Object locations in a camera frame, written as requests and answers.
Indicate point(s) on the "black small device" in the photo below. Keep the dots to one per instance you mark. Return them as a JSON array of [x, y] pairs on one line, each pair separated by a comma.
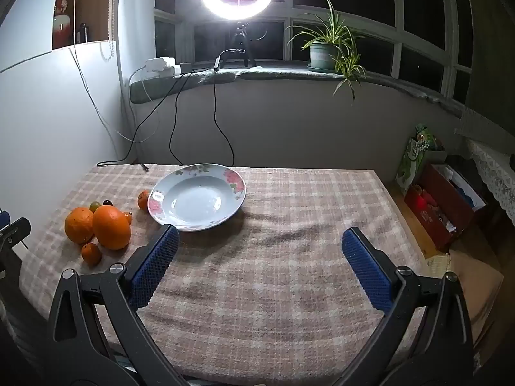
[[81, 34]]

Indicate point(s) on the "white lace cloth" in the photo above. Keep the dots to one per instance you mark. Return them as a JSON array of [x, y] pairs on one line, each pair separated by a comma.
[[495, 169]]

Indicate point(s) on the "dark curtain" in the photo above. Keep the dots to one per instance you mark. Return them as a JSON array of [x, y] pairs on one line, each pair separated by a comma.
[[491, 48]]

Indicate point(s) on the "grey windowsill mat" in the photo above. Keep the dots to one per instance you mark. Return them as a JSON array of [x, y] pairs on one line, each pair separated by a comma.
[[382, 82], [181, 86]]

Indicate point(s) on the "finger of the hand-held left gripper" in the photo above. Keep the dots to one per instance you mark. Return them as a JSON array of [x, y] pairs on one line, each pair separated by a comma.
[[3, 219], [18, 233]]

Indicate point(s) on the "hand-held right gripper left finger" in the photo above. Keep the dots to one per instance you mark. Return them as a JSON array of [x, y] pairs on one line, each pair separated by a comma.
[[155, 267]]

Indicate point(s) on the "floral white plate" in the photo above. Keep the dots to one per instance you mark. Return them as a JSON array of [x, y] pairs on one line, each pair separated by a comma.
[[193, 201]]

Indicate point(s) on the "green tomato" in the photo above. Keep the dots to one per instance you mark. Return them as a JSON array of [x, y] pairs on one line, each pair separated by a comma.
[[94, 206]]

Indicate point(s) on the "wooden niche frame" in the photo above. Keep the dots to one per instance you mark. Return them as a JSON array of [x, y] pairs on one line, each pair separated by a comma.
[[102, 4]]

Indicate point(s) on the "black power adapter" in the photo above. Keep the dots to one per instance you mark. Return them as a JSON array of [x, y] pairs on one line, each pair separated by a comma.
[[186, 67]]

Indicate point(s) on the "orange cherry tomato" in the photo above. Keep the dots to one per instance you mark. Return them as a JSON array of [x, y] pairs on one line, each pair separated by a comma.
[[128, 217]]

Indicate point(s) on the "flower pot saucer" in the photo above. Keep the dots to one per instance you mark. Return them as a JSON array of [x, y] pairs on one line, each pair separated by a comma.
[[322, 69]]

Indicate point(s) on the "black tripod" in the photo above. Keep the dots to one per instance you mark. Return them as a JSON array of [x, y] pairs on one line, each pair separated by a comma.
[[241, 34]]

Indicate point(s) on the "large orange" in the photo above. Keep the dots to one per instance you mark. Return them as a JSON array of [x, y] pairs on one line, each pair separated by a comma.
[[78, 227], [112, 228]]

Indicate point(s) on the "green flower pot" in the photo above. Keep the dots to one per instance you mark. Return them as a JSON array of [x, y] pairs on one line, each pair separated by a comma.
[[322, 56]]

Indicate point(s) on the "white window frame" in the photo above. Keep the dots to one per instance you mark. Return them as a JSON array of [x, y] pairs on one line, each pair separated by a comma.
[[289, 12]]

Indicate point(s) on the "green printed bag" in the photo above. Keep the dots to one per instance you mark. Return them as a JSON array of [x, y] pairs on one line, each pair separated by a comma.
[[412, 161]]

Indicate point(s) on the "red cardboard box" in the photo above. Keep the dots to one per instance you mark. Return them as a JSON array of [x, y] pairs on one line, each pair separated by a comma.
[[438, 209]]

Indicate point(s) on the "red ornament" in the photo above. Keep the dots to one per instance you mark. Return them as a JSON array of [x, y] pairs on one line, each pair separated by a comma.
[[62, 24]]

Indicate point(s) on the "small tangerine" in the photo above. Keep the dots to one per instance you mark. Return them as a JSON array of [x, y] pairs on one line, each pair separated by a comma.
[[91, 254], [143, 200]]

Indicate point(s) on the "white adapter box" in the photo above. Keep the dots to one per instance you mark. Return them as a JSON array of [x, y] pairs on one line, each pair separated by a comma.
[[165, 72]]

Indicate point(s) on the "white power strip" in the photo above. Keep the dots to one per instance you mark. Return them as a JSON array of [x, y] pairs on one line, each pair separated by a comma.
[[160, 64]]

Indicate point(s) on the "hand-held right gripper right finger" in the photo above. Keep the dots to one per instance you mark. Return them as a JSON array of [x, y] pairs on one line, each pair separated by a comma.
[[368, 271]]

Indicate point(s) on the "spider plant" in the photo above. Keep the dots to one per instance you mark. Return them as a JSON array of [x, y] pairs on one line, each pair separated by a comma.
[[334, 28]]

